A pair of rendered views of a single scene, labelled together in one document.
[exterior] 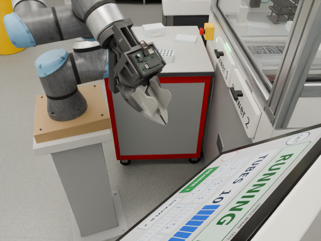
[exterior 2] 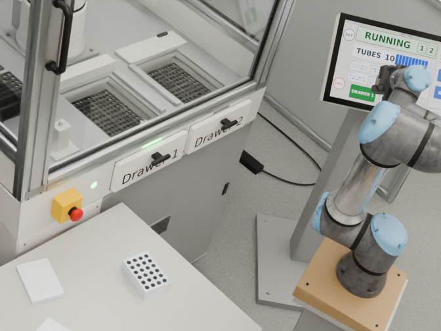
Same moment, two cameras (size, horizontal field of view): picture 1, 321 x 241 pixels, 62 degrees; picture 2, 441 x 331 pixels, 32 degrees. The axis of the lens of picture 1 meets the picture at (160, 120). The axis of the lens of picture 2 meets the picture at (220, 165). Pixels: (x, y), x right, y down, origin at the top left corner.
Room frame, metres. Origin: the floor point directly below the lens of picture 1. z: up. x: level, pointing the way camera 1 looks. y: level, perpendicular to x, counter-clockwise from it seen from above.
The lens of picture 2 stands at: (2.46, 0.82, 2.39)
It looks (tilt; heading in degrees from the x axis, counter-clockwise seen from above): 40 degrees down; 213
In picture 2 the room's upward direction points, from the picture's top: 18 degrees clockwise
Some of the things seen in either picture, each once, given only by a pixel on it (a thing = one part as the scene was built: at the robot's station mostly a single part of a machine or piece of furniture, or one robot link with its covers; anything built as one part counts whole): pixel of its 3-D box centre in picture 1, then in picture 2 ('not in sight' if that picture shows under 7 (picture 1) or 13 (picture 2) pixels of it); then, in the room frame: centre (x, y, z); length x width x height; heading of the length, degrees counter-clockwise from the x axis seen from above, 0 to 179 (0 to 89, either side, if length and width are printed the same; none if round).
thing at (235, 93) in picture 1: (237, 93); (226, 123); (0.80, -0.28, 0.91); 0.07 x 0.04 x 0.01; 2
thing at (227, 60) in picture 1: (224, 60); (149, 160); (1.12, -0.29, 0.87); 0.29 x 0.02 x 0.11; 2
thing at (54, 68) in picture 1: (57, 71); (380, 240); (0.85, 0.37, 0.97); 0.13 x 0.12 x 0.14; 111
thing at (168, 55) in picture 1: (162, 55); (145, 274); (1.36, -0.01, 0.78); 0.12 x 0.08 x 0.04; 81
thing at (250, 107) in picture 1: (242, 100); (218, 125); (0.81, -0.30, 0.87); 0.29 x 0.02 x 0.11; 2
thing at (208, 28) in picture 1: (208, 31); (67, 206); (1.45, -0.26, 0.88); 0.07 x 0.05 x 0.07; 2
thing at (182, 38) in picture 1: (186, 38); (39, 280); (1.60, -0.16, 0.77); 0.13 x 0.09 x 0.02; 75
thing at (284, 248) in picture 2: not in sight; (344, 185); (0.20, -0.05, 0.51); 0.50 x 0.45 x 1.02; 43
